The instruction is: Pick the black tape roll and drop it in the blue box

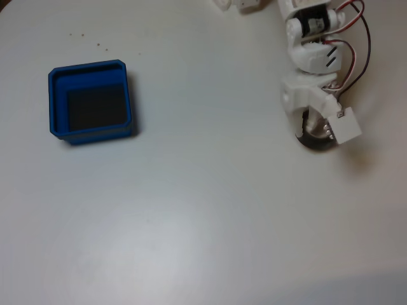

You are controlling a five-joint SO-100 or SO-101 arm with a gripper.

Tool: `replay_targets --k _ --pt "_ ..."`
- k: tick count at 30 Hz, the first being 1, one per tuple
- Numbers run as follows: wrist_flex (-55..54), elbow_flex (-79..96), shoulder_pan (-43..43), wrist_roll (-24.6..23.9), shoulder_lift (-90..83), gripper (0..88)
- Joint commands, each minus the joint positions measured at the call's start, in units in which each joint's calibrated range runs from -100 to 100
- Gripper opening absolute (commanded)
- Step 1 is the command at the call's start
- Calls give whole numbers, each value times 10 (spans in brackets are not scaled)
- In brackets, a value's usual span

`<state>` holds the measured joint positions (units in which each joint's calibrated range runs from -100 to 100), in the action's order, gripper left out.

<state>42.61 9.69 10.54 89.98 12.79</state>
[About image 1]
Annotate black tape roll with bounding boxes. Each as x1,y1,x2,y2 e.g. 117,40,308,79
294,109,338,152

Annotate white camera box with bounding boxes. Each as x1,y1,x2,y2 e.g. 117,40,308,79
313,88,364,146

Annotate blue square plastic box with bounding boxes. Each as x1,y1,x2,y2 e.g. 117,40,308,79
48,58,133,146

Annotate red white servo cable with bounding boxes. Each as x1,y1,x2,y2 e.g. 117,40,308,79
335,0,366,34
322,38,359,93

